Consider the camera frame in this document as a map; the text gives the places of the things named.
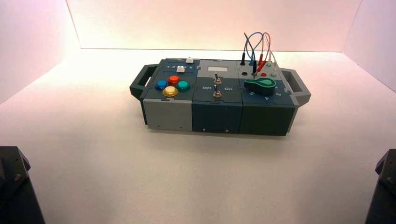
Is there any grey and teal control box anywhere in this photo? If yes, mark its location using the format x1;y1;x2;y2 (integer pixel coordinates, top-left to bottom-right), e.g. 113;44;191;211
129;57;311;137

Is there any yellow round push button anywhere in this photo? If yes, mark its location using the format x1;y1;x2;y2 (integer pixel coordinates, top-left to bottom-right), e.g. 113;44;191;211
162;86;179;98

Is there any green rotary selector knob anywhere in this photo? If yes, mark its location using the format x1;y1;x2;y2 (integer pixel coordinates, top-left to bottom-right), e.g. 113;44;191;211
243;77;277;97

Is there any black banana plug cable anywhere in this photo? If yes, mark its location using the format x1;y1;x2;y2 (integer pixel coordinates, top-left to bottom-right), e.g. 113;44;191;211
240;33;258;75

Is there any red banana plug cable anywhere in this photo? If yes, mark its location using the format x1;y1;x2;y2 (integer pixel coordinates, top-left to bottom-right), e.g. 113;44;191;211
256;32;272;73

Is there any blue banana plug cable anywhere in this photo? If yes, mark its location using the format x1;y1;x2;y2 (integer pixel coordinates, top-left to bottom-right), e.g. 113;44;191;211
243;32;264;67

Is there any white banana plug cable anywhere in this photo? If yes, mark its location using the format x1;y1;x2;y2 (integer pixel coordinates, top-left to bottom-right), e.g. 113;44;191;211
264;40;278;77

